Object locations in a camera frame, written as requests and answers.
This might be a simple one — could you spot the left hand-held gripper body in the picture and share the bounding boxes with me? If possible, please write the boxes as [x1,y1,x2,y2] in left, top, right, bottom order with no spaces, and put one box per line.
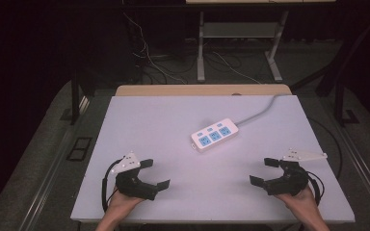
[110,151,159,201]

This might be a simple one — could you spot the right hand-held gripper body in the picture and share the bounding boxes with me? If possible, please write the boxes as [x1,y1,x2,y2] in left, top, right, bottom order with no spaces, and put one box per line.
[263,147,329,197]

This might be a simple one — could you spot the person's left hand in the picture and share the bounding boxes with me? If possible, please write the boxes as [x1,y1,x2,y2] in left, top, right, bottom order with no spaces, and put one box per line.
[105,187,145,223]

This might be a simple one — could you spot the person's right hand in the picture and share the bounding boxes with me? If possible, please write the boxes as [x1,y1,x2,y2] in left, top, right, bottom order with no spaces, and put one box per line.
[274,185,320,222]

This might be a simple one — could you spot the white power strip blue sockets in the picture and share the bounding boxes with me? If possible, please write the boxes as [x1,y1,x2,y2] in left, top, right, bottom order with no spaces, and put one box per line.
[190,117,240,154]

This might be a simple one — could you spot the black floor socket panel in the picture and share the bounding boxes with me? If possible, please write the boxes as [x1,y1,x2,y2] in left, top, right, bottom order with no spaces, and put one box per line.
[66,137,93,163]

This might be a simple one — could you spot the black metal stand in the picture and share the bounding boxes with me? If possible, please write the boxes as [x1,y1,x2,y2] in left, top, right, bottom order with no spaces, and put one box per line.
[332,80,361,128]

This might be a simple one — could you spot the left hand-held gripper black cable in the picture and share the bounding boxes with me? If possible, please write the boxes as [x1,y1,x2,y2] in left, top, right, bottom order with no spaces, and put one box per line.
[101,159,123,214]

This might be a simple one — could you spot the hand-held gripper black cable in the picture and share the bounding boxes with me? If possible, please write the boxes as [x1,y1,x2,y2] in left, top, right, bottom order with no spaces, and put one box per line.
[101,159,123,214]
[305,170,326,207]

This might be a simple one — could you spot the right hand-held gripper black cable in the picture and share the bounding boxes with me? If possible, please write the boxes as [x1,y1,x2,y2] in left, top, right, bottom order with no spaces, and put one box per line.
[305,170,326,207]

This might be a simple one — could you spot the grey power strip cable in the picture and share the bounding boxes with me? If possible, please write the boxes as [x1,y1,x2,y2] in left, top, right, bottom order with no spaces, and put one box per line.
[235,92,292,127]

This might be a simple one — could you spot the black floor cable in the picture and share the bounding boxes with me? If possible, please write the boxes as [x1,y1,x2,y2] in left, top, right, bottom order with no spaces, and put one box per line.
[307,116,344,181]

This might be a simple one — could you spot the aluminium floor rail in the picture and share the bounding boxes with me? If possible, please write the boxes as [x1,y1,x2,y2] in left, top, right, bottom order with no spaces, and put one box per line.
[335,123,370,222]
[17,95,92,231]

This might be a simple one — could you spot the white floor cable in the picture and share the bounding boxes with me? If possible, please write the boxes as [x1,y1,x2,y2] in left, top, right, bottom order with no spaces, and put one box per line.
[122,12,188,86]
[211,51,262,85]

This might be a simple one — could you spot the grey metal desk frame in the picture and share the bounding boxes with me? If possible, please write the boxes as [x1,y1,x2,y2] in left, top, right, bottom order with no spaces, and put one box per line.
[196,10,291,84]

